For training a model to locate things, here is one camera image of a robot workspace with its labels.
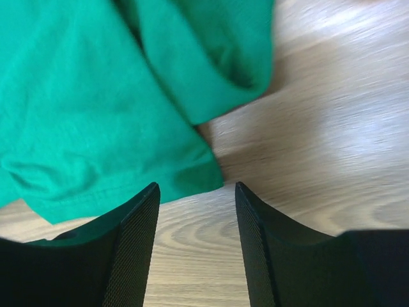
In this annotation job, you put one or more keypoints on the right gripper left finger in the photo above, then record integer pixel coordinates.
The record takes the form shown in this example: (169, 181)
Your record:
(104, 262)

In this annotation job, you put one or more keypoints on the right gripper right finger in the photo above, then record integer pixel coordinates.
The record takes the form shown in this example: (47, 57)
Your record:
(289, 264)

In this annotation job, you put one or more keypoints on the green t shirt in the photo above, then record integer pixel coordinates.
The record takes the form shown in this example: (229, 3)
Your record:
(101, 98)

